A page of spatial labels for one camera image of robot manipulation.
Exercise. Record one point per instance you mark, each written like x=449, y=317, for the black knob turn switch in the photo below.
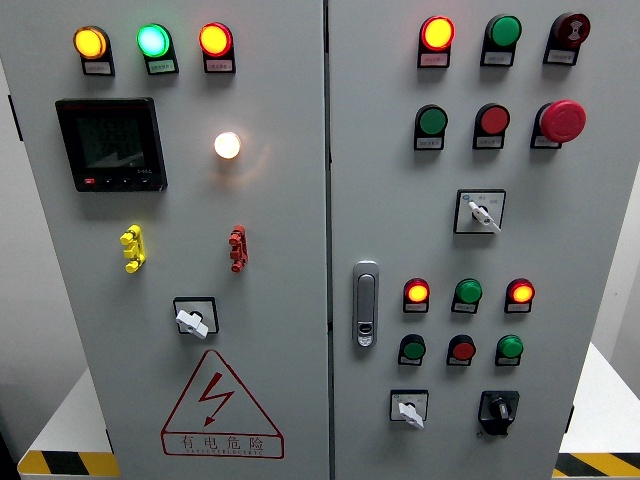
x=500, y=409

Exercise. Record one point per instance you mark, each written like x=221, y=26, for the pale grey cabinet door with display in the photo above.
x=280, y=240

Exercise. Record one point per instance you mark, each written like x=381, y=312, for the silver door lock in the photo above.
x=365, y=300

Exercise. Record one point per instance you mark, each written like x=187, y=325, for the pale grey cabinet door with lock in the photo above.
x=400, y=225

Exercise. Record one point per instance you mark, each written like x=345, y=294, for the small red round lamp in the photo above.
x=521, y=292
x=417, y=292

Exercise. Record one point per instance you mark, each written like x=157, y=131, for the small label plate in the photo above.
x=429, y=143
x=433, y=59
x=560, y=57
x=409, y=361
x=463, y=308
x=506, y=361
x=97, y=67
x=516, y=308
x=488, y=142
x=544, y=142
x=219, y=65
x=496, y=58
x=161, y=65
x=457, y=362
x=415, y=308

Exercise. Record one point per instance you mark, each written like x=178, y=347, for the white round lamp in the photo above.
x=227, y=145

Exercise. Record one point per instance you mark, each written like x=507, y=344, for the small green push button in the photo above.
x=414, y=350

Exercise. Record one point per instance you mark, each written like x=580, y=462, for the small green round lamp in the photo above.
x=469, y=291
x=510, y=347

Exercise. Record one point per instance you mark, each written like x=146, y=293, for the large green push button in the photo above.
x=432, y=120

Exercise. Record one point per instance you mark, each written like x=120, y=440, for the small red push button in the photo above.
x=463, y=350

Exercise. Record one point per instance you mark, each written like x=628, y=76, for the red warning triangle sticker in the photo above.
x=216, y=395

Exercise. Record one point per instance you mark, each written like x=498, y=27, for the large red push button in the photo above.
x=494, y=120

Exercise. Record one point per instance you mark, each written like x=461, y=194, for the large red round lamp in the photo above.
x=215, y=39
x=437, y=33

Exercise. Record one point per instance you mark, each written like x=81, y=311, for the black display meter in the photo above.
x=110, y=145

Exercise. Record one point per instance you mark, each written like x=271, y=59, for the large lit green round lamp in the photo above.
x=153, y=40

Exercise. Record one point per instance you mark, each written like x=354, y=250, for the large red stop button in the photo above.
x=562, y=121

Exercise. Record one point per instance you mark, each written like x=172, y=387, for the black door hinge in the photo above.
x=108, y=441
x=15, y=117
x=569, y=420

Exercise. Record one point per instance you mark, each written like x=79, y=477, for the yellow round lamp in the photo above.
x=90, y=42

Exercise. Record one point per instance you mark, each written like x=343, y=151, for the dark red buzzer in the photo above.
x=571, y=29

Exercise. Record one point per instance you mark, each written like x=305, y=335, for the black yellow striped tape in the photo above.
x=600, y=465
x=65, y=464

